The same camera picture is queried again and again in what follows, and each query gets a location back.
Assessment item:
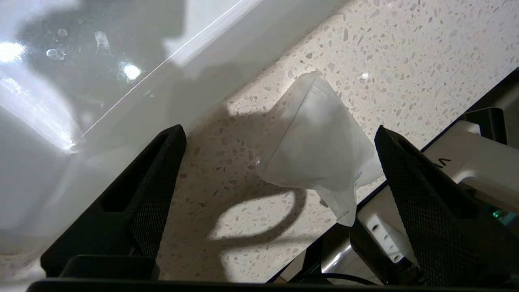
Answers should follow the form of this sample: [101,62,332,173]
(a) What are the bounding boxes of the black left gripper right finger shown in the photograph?
[374,126,519,286]

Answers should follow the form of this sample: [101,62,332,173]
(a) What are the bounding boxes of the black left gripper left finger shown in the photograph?
[41,125,187,279]

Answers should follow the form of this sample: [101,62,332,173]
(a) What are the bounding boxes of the clear packet with green item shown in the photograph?
[257,72,384,227]

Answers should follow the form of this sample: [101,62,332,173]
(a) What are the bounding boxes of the white sink basin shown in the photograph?
[0,0,349,257]

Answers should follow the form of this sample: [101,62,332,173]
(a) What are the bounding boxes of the thin black base cable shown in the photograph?
[296,273,377,284]

